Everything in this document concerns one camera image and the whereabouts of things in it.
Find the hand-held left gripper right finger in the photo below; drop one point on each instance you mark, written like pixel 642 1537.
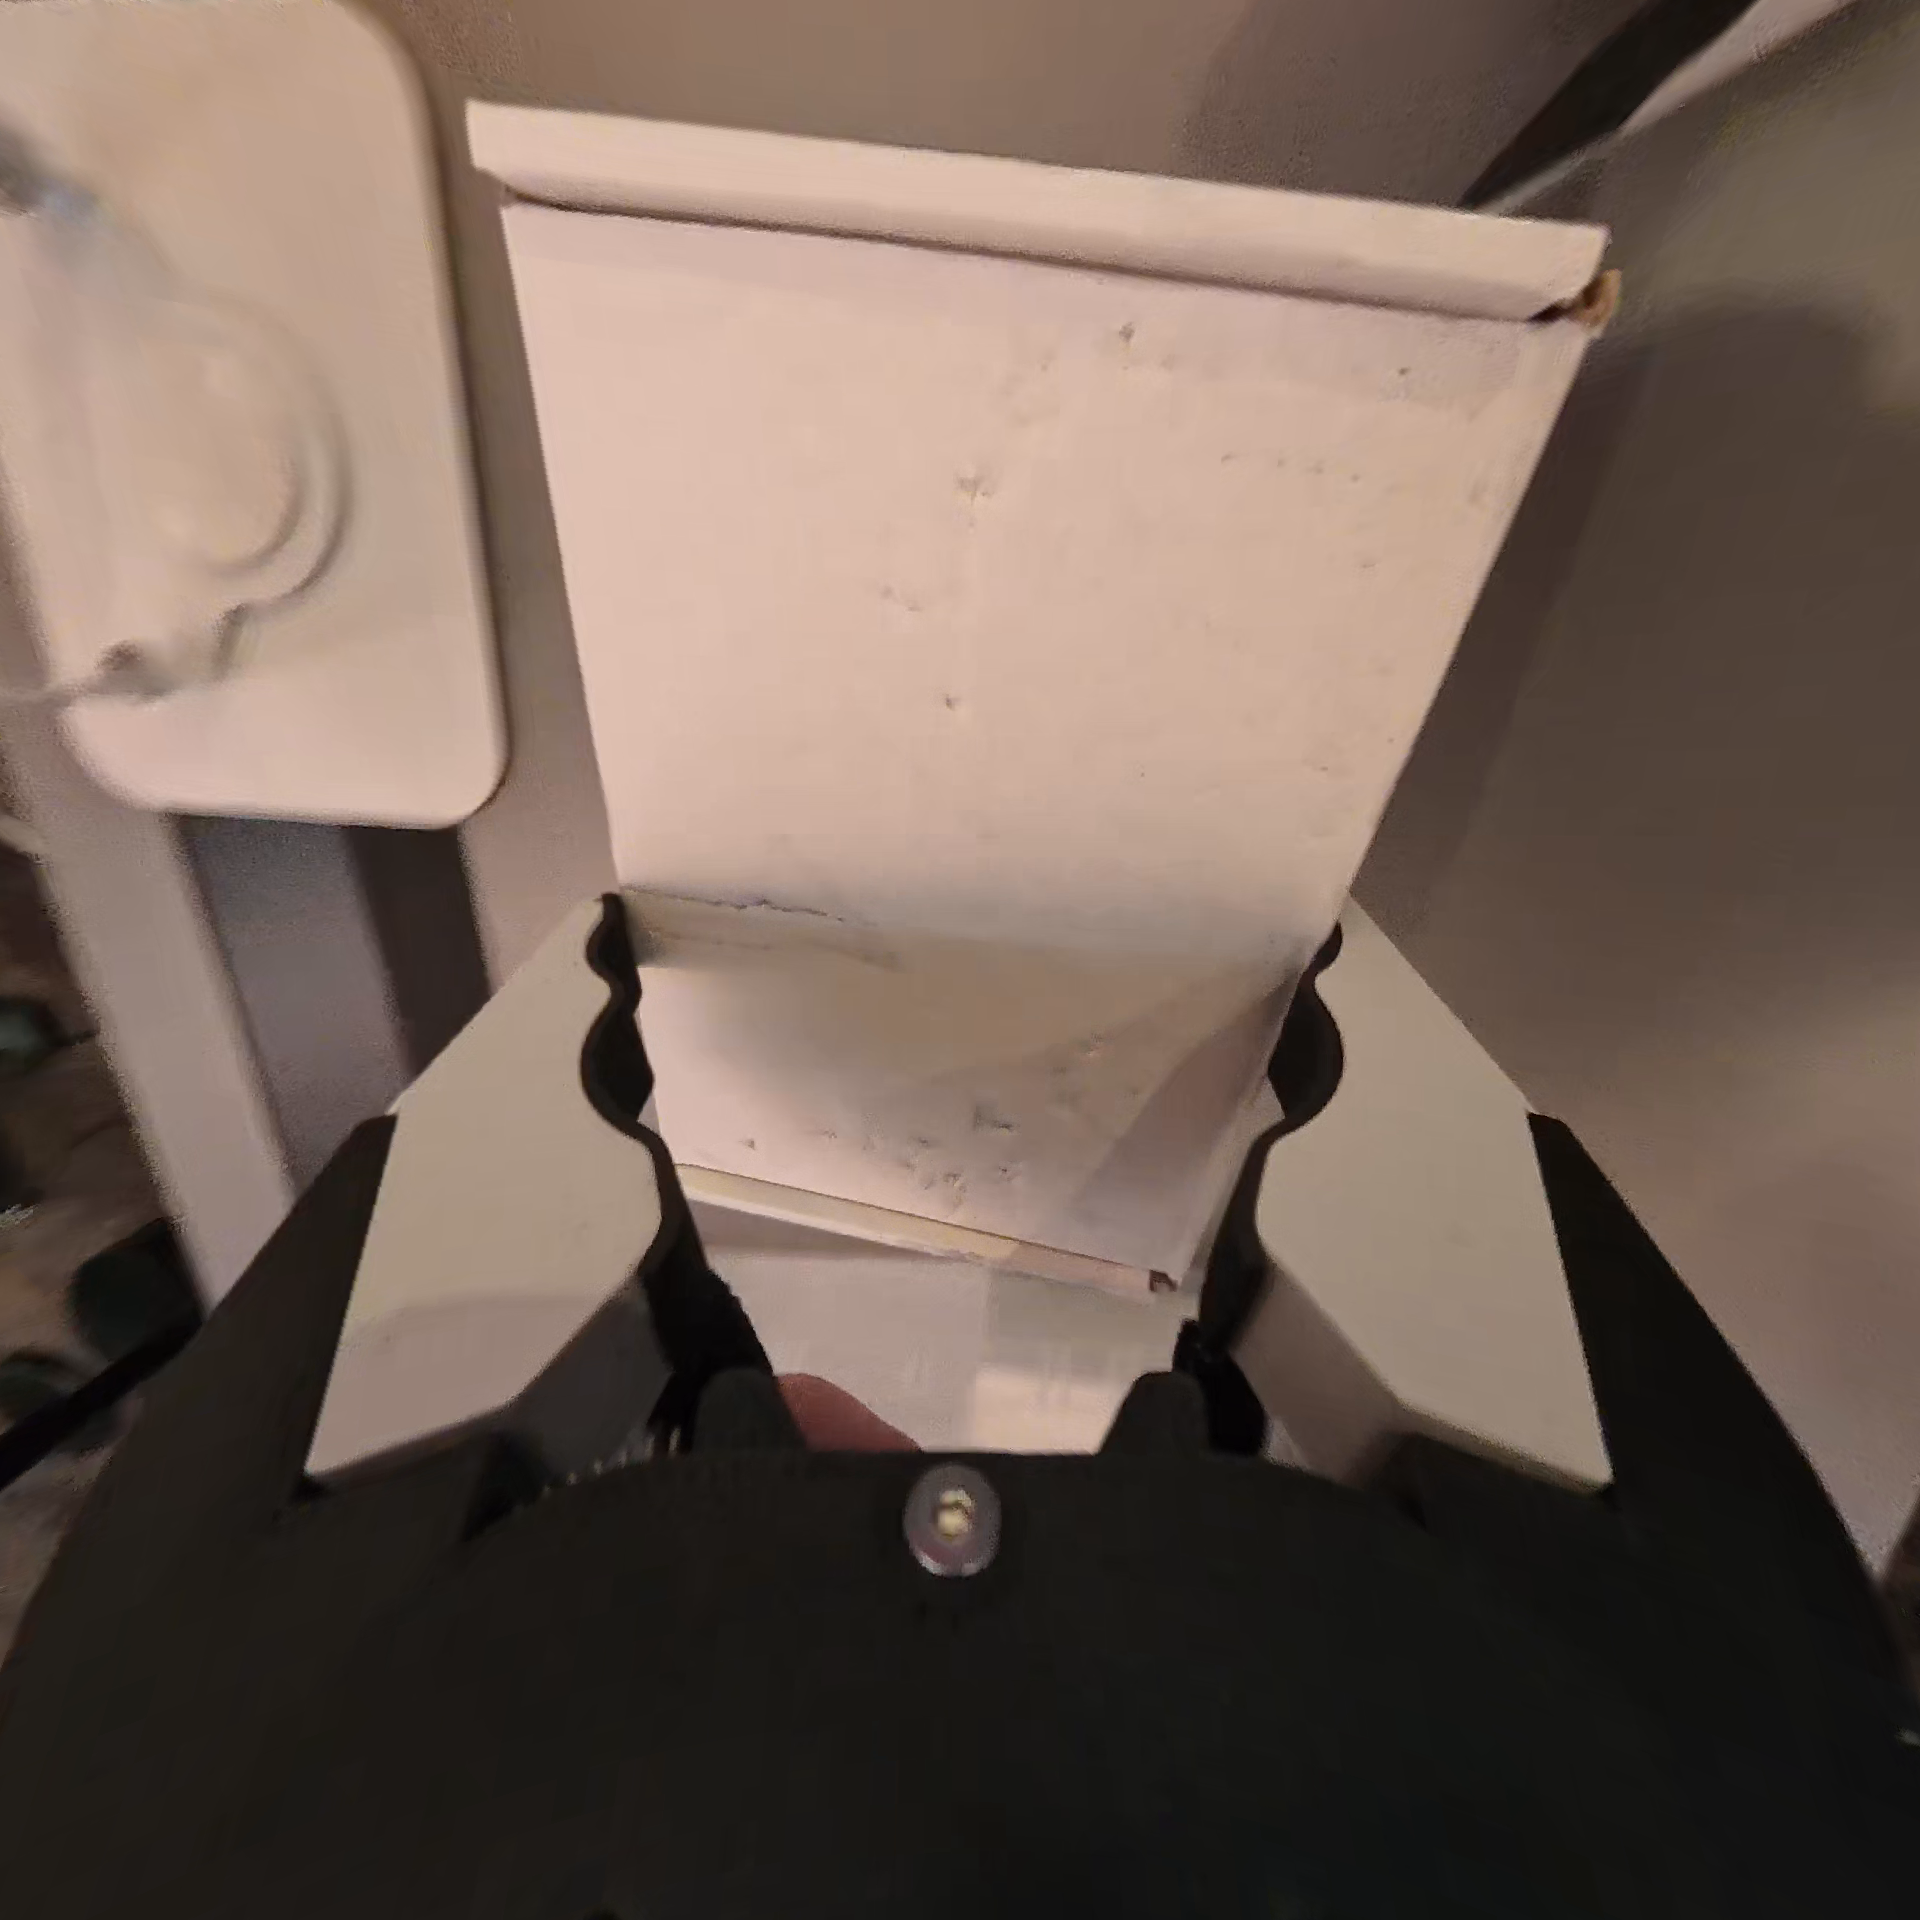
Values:
pixel 1425 1231

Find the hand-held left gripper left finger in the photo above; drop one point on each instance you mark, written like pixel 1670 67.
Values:
pixel 481 1231

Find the white cardboard box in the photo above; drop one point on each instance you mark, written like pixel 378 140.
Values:
pixel 975 600

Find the person's left hand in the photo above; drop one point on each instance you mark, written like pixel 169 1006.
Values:
pixel 840 1417

